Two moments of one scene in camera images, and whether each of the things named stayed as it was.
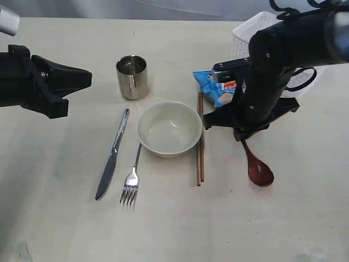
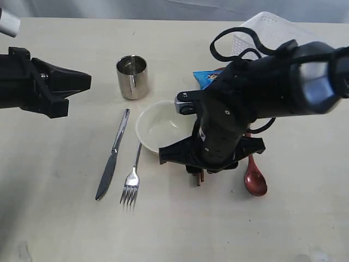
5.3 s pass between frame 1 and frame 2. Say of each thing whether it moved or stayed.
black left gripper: stayed
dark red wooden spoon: moved
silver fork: stayed
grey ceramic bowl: stayed
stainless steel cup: stayed
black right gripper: moved
